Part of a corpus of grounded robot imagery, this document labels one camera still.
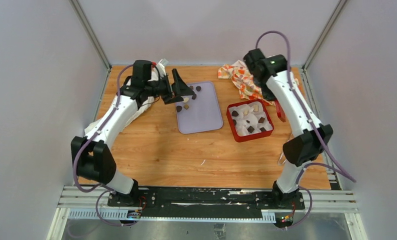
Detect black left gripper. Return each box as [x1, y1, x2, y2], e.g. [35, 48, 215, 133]
[144, 69, 194, 105]

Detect floral orange cloth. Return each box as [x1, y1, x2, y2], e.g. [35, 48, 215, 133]
[217, 59, 302, 106]

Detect dark square chocolate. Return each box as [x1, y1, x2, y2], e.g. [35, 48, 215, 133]
[247, 126, 255, 134]

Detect dark heart chocolate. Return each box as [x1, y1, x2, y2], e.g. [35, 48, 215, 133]
[231, 110, 239, 117]

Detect red box lid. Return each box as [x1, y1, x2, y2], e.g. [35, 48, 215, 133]
[274, 100, 287, 123]

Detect white crumpled cloth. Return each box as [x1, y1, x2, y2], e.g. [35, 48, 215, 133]
[84, 58, 170, 135]

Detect red box with white paper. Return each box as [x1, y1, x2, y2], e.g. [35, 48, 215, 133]
[226, 99, 275, 143]

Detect lavender plastic tray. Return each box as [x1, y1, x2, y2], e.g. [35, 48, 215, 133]
[175, 81, 224, 135]

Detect brown bar chocolate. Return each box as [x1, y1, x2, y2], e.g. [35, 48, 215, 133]
[258, 117, 266, 124]

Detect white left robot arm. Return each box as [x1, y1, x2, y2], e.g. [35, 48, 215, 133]
[70, 59, 194, 207]

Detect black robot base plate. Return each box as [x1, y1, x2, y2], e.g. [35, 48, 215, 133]
[107, 186, 305, 219]

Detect metal tweezers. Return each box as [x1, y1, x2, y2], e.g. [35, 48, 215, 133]
[277, 133, 293, 166]

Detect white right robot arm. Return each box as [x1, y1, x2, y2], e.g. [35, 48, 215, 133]
[243, 47, 333, 209]

